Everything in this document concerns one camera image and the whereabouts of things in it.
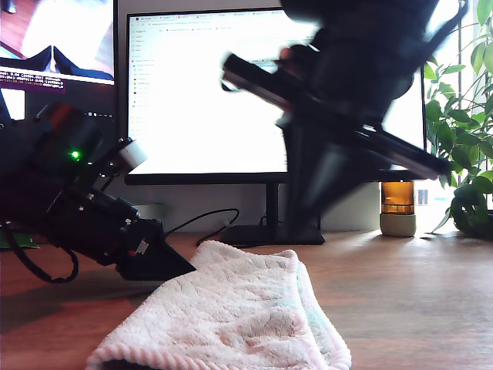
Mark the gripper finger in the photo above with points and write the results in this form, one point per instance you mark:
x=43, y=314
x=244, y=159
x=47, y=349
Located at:
x=158, y=258
x=319, y=173

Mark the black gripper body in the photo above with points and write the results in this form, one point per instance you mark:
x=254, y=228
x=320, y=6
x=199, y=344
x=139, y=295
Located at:
x=92, y=227

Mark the fluffy pink white tea towel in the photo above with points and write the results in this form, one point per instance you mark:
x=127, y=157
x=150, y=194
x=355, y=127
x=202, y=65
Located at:
x=231, y=308

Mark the green packet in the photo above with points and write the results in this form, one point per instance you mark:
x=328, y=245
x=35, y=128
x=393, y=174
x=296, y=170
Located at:
x=19, y=243

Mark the amber glass bottle grey base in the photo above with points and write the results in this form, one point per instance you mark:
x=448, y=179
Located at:
x=396, y=200

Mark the large monitor with white screen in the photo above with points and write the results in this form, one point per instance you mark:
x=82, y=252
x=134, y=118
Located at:
x=192, y=115

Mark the green leafy potted plant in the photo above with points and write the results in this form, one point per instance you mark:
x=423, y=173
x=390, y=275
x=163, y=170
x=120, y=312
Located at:
x=462, y=142

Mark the monitor with dark screen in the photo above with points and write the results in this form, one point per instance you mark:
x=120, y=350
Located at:
x=77, y=38

